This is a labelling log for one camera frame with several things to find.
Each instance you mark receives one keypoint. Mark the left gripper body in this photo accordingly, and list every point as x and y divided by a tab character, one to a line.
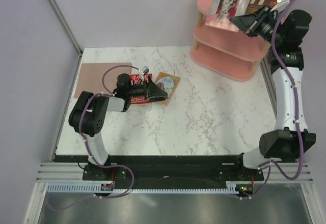
145	89

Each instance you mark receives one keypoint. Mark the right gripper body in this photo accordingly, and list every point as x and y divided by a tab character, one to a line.
264	26

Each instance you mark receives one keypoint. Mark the brown Edward Tulane book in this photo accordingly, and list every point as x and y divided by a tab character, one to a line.
255	5

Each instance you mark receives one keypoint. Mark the pink Shakespeare story book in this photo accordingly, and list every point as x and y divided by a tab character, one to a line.
220	12

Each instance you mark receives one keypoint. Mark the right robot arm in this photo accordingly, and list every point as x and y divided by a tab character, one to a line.
291	138

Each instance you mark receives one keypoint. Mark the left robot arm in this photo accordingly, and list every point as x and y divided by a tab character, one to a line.
88	115

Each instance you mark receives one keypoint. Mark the red Treehouse book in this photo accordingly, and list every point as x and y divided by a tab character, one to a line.
136	80

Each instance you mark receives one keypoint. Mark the tan Othello book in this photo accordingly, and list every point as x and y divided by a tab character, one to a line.
167	83

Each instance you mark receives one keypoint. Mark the pink three-tier shelf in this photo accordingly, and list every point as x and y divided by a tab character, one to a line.
228	53

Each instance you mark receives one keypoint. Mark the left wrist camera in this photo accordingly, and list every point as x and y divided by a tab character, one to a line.
143	72

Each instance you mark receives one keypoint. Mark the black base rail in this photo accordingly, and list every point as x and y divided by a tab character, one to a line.
214	167

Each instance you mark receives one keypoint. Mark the white slotted cable duct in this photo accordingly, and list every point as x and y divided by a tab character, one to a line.
97	188

